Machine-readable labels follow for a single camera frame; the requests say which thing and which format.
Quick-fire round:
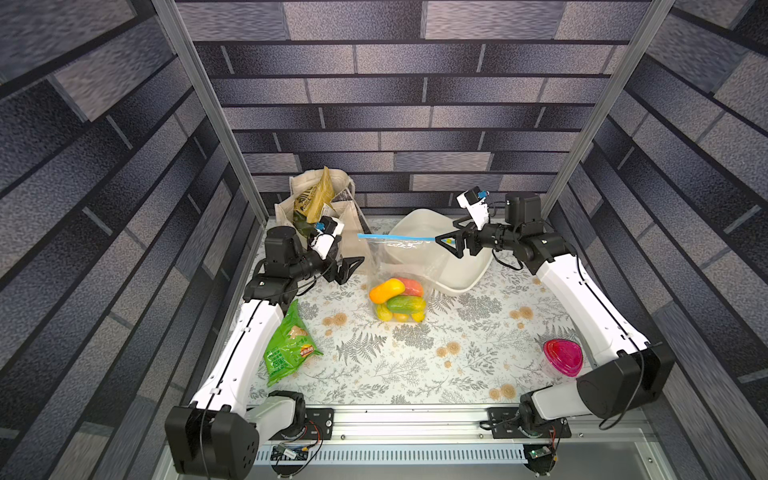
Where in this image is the white serving dish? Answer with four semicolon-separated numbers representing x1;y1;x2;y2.
389;209;492;297

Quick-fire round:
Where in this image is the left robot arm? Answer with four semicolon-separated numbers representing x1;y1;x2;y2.
165;216;364;479

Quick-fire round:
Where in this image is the right circuit board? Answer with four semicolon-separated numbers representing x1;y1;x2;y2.
523;444;558;477

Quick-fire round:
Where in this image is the pink lidded container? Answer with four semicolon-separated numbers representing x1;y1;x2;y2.
543;339;584;378

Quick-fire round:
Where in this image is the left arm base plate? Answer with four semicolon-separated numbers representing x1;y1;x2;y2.
270;408;335;442

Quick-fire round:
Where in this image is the circuit board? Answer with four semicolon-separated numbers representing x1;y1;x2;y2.
523;444;558;477
270;444;309;463

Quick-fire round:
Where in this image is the left aluminium frame post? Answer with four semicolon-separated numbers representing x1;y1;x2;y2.
152;0;269;226

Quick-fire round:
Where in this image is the floral table mat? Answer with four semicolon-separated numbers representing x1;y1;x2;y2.
278;252;582;405

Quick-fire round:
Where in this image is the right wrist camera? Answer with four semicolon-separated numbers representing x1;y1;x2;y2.
457;187;490;230

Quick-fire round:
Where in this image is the red mango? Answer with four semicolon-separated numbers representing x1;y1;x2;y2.
399;278;424;297

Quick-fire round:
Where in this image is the yellow snack packet in tote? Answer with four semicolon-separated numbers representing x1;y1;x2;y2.
301;167;335;223

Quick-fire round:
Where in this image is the green mango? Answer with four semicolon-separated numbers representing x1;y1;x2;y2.
374;303;393;322
386;295;427;315

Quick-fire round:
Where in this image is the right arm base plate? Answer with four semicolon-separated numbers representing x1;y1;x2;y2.
479;407;572;442

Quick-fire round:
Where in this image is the aluminium front rail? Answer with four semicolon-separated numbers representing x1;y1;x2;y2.
152;403;676;480

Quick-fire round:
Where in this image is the right aluminium frame post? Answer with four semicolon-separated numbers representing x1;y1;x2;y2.
541;0;675;218

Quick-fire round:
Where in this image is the green chip bag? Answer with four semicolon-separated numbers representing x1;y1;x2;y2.
264;300;323;387

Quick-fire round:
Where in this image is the clear zip-top bag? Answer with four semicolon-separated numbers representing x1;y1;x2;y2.
358;233;435;323

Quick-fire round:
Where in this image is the beige canvas tote bag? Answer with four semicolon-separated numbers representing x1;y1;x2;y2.
275;167;374;274

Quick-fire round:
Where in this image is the left circuit board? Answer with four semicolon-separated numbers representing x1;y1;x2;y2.
270;444;309;463

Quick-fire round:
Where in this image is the aluminium frame post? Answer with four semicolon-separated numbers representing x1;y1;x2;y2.
152;0;269;226
541;0;675;218

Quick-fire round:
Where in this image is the orange mango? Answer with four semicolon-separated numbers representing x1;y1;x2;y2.
369;278;406;305

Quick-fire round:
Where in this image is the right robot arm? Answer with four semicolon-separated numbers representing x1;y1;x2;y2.
435;187;675;431

